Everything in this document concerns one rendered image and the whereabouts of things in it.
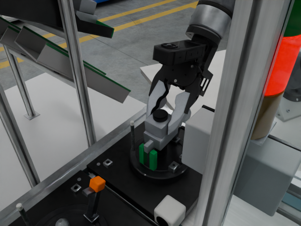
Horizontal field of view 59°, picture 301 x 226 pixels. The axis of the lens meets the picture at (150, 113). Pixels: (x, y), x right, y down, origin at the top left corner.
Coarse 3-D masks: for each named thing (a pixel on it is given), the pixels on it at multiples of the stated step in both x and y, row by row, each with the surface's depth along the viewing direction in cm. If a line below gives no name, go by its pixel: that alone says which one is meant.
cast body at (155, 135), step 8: (160, 112) 53; (152, 120) 53; (160, 120) 52; (168, 120) 53; (152, 128) 53; (160, 128) 51; (144, 136) 55; (152, 136) 54; (160, 136) 52; (168, 136) 55; (144, 144) 54; (152, 144) 54; (160, 144) 53
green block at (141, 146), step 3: (141, 144) 56; (141, 147) 55; (141, 150) 55; (141, 153) 56; (144, 153) 56; (141, 156) 57; (144, 156) 57; (141, 159) 57; (144, 159) 57; (141, 162) 58; (144, 162) 58
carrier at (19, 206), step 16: (80, 176) 58; (64, 192) 55; (80, 192) 55; (32, 208) 52; (48, 208) 52; (64, 208) 50; (80, 208) 50; (112, 208) 52; (128, 208) 52; (16, 224) 49; (32, 224) 49; (48, 224) 47; (64, 224) 41; (80, 224) 47; (96, 224) 47; (112, 224) 49; (128, 224) 49; (144, 224) 49
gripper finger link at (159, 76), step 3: (162, 66) 55; (162, 69) 54; (159, 72) 55; (162, 72) 54; (156, 75) 55; (159, 75) 55; (162, 75) 54; (153, 78) 55; (156, 78) 55; (159, 78) 54; (162, 78) 54; (165, 78) 55; (153, 81) 55; (156, 81) 55; (162, 81) 54; (165, 81) 54; (153, 84) 55; (150, 87) 55; (153, 87) 55; (150, 90) 55; (150, 93) 55
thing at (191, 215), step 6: (114, 192) 58; (120, 198) 57; (126, 204) 57; (138, 210) 54; (192, 210) 57; (144, 216) 54; (186, 216) 56; (192, 216) 56; (150, 222) 53; (186, 222) 55; (192, 222) 55
